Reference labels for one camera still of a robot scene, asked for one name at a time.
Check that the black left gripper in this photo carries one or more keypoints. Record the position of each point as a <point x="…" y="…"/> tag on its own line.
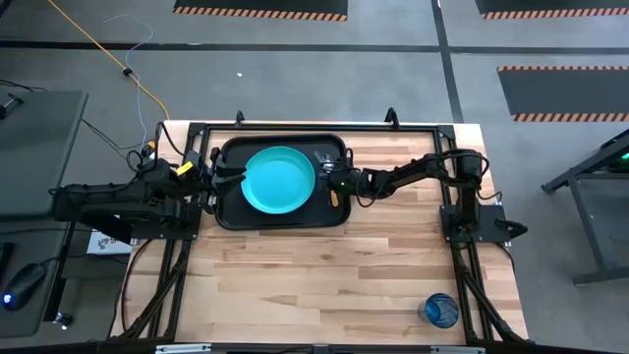
<point x="207" y="182"/>

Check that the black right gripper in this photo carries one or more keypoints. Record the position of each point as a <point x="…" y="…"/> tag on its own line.
<point x="351" y="183"/>

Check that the teal plate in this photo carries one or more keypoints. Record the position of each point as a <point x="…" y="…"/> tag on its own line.
<point x="277" y="179"/>

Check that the blue translucent cup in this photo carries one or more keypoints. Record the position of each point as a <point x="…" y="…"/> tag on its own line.
<point x="439" y="311"/>

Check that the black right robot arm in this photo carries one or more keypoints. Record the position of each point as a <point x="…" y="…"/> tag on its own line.
<point x="432" y="167"/>

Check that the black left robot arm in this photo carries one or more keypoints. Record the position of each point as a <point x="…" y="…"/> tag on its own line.
<point x="98" y="196"/>

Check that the black plastic tray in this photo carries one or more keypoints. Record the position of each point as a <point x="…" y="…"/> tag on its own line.
<point x="231" y="216"/>

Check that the yellow tag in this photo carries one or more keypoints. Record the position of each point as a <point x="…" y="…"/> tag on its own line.
<point x="185" y="168"/>

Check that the white printed paper sheet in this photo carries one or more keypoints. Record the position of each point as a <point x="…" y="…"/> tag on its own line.
<point x="105" y="244"/>

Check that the black hazard-striped floor mat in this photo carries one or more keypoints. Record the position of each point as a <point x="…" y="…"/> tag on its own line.
<point x="565" y="93"/>
<point x="550" y="6"/>
<point x="260" y="6"/>

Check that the grey desk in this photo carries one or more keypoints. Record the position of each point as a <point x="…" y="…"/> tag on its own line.
<point x="39" y="147"/>

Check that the black computer mouse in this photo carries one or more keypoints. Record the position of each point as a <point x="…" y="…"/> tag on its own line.
<point x="22" y="285"/>

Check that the black metal table stand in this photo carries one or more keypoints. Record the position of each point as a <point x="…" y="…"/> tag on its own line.
<point x="585" y="216"/>

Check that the black aluminium table frame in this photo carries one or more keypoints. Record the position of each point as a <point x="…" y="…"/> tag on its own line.
<point x="319" y="129"/>

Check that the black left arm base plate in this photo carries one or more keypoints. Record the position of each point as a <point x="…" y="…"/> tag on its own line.
<point x="162" y="233"/>

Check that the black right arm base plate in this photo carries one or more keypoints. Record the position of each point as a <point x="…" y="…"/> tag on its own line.
<point x="494" y="216"/>

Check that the silver metal bracket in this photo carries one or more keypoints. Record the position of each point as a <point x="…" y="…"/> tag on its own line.
<point x="457" y="350"/>
<point x="182" y="349"/>

